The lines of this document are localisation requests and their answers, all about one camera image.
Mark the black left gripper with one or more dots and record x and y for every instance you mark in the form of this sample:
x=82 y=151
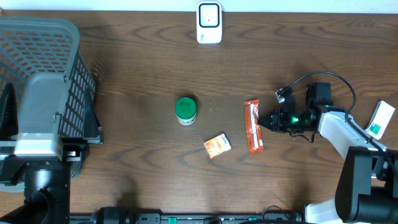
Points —
x=73 y=152

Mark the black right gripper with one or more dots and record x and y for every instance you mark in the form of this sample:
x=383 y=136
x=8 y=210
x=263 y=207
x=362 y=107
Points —
x=277 y=124

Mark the red chocolate bar wrapper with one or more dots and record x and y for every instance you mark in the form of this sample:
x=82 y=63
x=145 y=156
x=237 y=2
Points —
x=253 y=130

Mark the small orange snack box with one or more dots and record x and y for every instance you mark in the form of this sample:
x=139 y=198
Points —
x=217 y=145

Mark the green lid white jar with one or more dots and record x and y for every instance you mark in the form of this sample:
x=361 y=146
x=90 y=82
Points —
x=186 y=111

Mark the white green box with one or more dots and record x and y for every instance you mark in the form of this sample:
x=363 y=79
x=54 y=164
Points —
x=380 y=119

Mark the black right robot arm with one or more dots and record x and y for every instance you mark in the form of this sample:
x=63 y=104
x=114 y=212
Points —
x=367 y=188

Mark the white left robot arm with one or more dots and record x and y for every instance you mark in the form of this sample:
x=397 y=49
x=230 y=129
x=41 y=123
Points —
x=46 y=192

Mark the white barcode scanner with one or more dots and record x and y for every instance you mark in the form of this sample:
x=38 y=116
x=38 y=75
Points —
x=209 y=22

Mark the dark grey plastic basket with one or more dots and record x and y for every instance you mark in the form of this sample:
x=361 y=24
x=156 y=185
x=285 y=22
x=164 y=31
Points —
x=43 y=52

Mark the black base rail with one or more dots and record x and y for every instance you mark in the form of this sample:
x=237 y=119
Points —
x=124 y=215

